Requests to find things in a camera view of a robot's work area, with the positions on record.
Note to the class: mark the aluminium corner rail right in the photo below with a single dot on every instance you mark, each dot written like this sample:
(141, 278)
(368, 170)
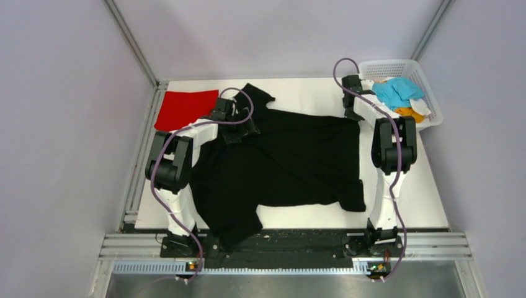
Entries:
(429, 32)

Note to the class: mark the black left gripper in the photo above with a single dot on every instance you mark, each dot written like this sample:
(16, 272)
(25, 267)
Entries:
(245, 128)

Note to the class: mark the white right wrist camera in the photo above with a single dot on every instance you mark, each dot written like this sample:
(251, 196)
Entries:
(367, 84)

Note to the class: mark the aluminium corner rail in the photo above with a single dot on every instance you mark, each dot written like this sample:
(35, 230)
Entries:
(131, 42)
(429, 32)

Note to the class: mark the aluminium front rail frame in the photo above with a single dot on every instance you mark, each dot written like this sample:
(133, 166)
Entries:
(433, 263)

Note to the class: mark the white garment in basket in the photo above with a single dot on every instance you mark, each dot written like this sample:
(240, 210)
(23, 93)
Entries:
(420, 107)

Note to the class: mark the aluminium corner rail left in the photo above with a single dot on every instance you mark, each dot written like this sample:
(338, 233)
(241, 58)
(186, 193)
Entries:
(131, 42)

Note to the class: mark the blue t shirt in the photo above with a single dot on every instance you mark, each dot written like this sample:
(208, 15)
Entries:
(397, 92)

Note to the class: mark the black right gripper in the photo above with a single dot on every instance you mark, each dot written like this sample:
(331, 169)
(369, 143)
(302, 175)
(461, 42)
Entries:
(355, 117)

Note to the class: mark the folded red t shirt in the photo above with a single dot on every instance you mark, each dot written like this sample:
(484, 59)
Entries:
(181, 108)

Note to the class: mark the white plastic laundry basket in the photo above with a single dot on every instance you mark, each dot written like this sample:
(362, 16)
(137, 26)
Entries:
(378, 70)

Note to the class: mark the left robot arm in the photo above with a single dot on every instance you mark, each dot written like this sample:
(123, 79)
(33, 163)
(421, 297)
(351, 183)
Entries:
(172, 158)

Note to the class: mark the black t shirt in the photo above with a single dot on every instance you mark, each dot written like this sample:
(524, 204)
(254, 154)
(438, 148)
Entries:
(293, 159)

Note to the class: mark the orange t shirt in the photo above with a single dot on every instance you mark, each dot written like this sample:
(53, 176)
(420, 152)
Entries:
(410, 112)

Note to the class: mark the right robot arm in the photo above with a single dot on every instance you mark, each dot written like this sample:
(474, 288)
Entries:
(393, 152)

